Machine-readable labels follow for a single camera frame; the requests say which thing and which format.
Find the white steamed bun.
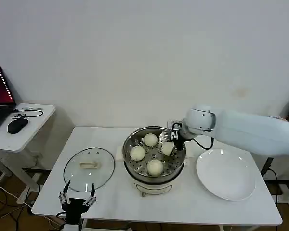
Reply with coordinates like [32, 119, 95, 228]
[144, 133, 158, 147]
[130, 145, 146, 162]
[160, 141, 176, 156]
[146, 159, 164, 178]

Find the black computer mouse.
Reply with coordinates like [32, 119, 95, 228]
[7, 118, 29, 134]

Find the round glass pot lid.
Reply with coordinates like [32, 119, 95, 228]
[63, 147, 116, 193]

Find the white round plate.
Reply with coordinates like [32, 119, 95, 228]
[196, 148, 256, 202]

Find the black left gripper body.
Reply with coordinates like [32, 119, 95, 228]
[62, 198, 86, 224]

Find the thin black desk cable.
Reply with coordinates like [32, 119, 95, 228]
[13, 107, 44, 118]

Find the white floor cable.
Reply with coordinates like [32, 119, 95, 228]
[0, 181, 34, 210]

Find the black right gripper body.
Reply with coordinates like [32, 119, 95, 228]
[173, 134, 186, 151]

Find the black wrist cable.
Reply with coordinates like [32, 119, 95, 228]
[192, 137, 214, 150]

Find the steel steamer basket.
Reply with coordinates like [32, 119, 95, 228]
[122, 126, 186, 179]

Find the white electric cooker base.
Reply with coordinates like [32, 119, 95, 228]
[114, 146, 193, 198]

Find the black laptop with red screen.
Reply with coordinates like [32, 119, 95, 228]
[0, 65, 17, 135]

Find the black cable with adapter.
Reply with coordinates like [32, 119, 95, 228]
[260, 157, 279, 205]

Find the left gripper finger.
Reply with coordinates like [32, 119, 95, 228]
[58, 180, 71, 205]
[82, 183, 97, 208]

